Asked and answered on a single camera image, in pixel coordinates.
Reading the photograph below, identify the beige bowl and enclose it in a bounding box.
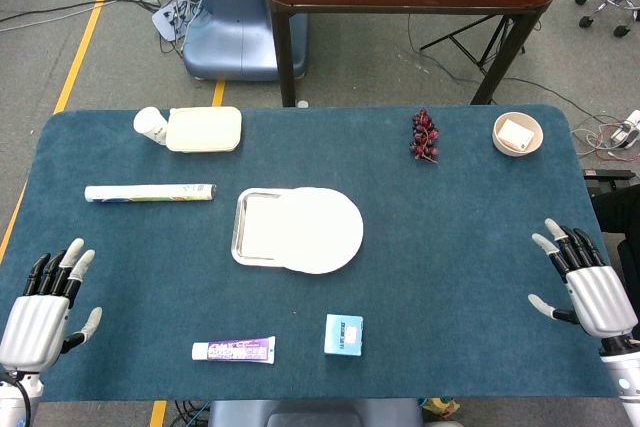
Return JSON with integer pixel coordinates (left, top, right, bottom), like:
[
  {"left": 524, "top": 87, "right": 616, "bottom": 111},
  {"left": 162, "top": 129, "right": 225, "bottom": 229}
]
[{"left": 491, "top": 112, "right": 545, "bottom": 156}]

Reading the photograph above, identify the purple grape bunch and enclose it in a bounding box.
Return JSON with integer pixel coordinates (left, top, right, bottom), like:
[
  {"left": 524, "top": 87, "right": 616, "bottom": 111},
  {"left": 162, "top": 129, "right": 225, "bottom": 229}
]
[{"left": 409, "top": 108, "right": 443, "bottom": 165}]

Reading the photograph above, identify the grey robot body base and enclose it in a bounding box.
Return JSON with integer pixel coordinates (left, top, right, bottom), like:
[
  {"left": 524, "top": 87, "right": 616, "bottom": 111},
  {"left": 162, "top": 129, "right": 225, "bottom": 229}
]
[{"left": 206, "top": 398, "right": 427, "bottom": 427}]

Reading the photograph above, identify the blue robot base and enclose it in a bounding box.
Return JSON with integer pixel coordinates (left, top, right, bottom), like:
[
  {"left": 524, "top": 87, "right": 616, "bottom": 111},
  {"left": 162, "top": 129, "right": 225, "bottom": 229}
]
[{"left": 180, "top": 0, "right": 310, "bottom": 83}]

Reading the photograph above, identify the purple and white toothpaste tube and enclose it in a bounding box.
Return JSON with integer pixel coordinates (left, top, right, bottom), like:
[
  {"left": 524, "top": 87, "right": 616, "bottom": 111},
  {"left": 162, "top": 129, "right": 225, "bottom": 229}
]
[{"left": 191, "top": 335, "right": 277, "bottom": 366}]

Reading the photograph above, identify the cling film roll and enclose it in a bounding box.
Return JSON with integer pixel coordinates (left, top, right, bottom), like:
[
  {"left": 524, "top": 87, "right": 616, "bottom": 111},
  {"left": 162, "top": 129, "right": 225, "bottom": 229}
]
[{"left": 83, "top": 183, "right": 217, "bottom": 205}]

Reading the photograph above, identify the stainless steel tray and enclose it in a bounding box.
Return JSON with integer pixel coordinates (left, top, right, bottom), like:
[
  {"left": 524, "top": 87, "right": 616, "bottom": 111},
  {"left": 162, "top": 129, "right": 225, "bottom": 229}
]
[{"left": 230, "top": 187, "right": 307, "bottom": 268}]

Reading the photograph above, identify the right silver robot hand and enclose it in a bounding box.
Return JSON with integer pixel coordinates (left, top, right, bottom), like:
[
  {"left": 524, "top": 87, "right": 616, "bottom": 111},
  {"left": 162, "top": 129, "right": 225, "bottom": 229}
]
[{"left": 528, "top": 218, "right": 640, "bottom": 342}]

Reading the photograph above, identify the dark blue table mat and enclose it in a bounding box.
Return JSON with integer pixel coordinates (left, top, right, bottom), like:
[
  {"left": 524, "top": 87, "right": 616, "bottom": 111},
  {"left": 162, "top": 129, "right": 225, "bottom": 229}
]
[{"left": 8, "top": 105, "right": 622, "bottom": 404}]

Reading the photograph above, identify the beige lidded lunch box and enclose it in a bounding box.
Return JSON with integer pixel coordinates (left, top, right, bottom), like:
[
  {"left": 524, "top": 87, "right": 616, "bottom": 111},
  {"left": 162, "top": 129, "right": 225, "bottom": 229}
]
[{"left": 165, "top": 106, "right": 244, "bottom": 154}]

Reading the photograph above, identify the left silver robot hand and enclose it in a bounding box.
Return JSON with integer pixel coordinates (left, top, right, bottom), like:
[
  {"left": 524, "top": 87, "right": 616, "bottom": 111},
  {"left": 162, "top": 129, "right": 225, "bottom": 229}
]
[{"left": 0, "top": 238, "right": 104, "bottom": 374}]

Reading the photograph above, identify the white paper cup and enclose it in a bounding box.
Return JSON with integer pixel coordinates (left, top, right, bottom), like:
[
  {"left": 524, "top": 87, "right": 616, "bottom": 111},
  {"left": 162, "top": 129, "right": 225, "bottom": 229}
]
[{"left": 132, "top": 106, "right": 169, "bottom": 146}]

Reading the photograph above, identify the white packet in bowl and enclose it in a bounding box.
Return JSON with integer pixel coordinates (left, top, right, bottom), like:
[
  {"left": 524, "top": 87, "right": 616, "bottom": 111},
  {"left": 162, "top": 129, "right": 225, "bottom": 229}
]
[{"left": 496, "top": 117, "right": 536, "bottom": 151}]

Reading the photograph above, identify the light blue cardboard box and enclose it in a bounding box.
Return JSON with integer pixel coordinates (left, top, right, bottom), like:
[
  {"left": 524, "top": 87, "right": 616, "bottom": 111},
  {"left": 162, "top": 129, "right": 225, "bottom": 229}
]
[{"left": 323, "top": 313, "right": 365, "bottom": 358}]

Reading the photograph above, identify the white power strip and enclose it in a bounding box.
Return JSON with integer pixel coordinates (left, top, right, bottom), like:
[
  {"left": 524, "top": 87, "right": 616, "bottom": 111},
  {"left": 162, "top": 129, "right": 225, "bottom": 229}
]
[
  {"left": 151, "top": 0, "right": 190, "bottom": 42},
  {"left": 610, "top": 108, "right": 640, "bottom": 149}
]

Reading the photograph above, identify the round white paper plate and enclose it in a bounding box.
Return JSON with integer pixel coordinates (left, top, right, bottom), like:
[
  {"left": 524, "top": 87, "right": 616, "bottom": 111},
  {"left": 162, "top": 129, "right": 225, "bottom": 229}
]
[{"left": 280, "top": 187, "right": 364, "bottom": 276}]

